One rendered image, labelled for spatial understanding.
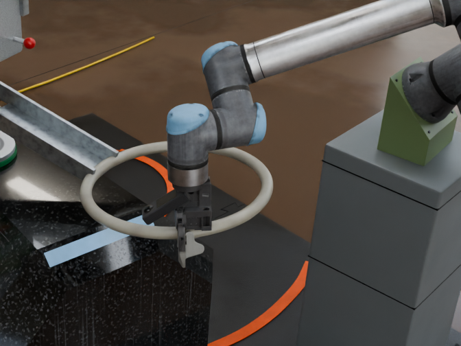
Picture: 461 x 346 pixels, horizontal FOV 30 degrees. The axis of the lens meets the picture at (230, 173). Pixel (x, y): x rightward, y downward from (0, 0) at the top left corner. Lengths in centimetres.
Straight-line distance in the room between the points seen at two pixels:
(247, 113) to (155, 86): 310
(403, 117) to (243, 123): 82
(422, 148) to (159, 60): 296
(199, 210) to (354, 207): 85
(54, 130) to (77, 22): 350
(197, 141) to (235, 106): 12
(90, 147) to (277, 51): 68
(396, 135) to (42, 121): 104
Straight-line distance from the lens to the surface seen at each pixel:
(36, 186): 236
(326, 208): 271
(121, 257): 220
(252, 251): 354
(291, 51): 188
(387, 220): 260
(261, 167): 220
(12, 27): 236
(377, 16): 189
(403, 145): 259
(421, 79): 254
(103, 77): 503
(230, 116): 184
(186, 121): 179
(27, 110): 242
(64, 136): 237
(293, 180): 409
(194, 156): 182
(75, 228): 219
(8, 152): 248
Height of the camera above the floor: 206
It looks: 30 degrees down
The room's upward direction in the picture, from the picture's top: 5 degrees clockwise
